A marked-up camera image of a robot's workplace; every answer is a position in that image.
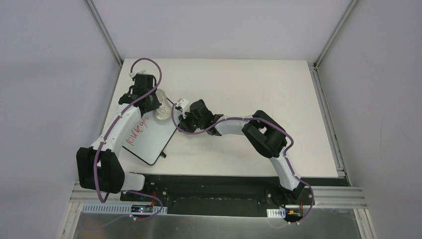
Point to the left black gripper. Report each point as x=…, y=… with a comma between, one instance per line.
x=151, y=101

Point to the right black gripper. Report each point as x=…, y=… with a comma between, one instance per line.
x=186, y=120

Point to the silver mesh sponge eraser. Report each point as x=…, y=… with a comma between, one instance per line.
x=163, y=113

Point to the small black-framed whiteboard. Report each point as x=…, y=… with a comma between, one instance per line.
x=149, y=137

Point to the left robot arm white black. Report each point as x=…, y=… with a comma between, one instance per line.
x=98, y=165

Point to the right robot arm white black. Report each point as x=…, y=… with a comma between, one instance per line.
x=267, y=137

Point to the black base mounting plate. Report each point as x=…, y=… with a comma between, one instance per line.
x=232, y=196

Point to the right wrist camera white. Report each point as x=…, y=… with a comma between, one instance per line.
x=182, y=105

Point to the left white cable duct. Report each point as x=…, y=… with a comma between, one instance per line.
x=123, y=209

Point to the white cable duct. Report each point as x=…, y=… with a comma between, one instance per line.
x=123, y=209
x=276, y=213

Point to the right white cable duct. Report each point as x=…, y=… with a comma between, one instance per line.
x=276, y=213

